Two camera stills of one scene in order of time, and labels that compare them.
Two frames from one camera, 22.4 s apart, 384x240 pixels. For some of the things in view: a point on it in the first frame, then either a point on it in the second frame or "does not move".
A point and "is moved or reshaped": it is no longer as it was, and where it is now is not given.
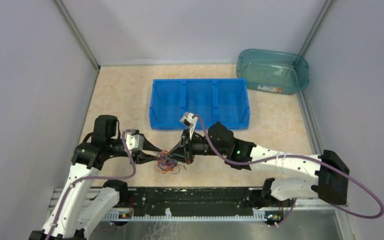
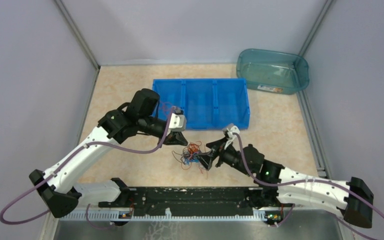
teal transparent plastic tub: x=272 y=71 does not move
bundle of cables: x=165 y=164 is moved or reshaped
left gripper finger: x=148 y=146 to x=178 y=137
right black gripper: x=178 y=152 to x=206 y=158
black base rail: x=187 y=198 does not move
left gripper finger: x=141 y=157 to x=174 y=142
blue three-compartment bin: x=224 y=100 does not move
